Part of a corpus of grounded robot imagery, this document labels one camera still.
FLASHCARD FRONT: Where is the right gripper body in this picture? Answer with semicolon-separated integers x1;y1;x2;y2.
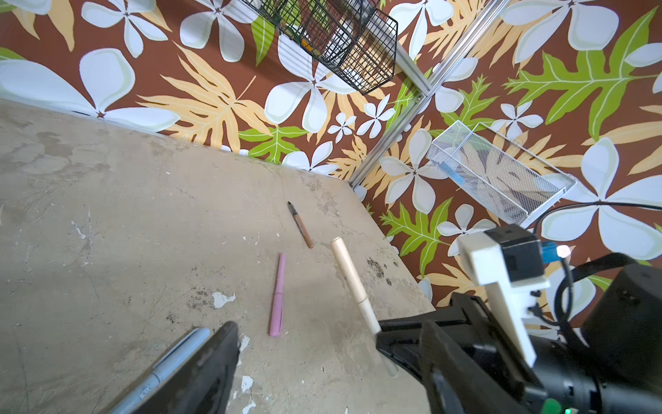
418;315;574;413

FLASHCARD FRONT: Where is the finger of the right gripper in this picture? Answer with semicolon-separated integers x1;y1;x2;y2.
376;293;486;381

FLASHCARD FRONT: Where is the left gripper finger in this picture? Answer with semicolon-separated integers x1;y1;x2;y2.
134;322;240;414

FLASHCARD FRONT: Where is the beige pen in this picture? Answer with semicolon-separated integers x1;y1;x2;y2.
330;237;382;344

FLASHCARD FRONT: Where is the brown pen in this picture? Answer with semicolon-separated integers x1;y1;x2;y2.
287;201;314;248

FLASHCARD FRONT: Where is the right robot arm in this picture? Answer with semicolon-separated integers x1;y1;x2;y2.
376;254;661;413

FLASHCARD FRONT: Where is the light blue pen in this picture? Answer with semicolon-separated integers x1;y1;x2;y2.
110;328;211;414

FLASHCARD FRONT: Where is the pink pen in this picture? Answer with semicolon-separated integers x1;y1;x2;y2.
269;253;287;337

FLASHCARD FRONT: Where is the blue object in basket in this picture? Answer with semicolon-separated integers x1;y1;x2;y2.
438;162;466;186

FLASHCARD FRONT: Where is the white mesh basket right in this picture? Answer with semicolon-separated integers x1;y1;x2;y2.
427;121;578;228

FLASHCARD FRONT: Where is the black wire basket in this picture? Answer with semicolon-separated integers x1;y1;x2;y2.
246;0;398;95

